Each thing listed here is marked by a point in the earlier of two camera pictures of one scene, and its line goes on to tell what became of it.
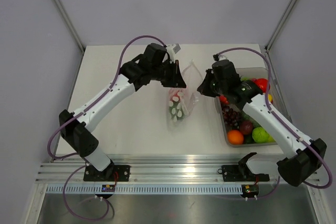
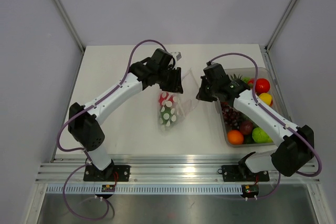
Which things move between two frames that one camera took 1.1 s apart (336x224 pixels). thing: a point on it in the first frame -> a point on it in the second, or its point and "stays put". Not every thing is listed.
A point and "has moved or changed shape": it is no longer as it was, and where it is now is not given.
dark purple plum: (246, 127) stays put
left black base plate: (111, 173) stays put
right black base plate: (241, 173) stays put
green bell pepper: (176, 110) -> (168, 116)
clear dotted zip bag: (181, 102) has moved or changed shape
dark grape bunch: (232, 118) stays put
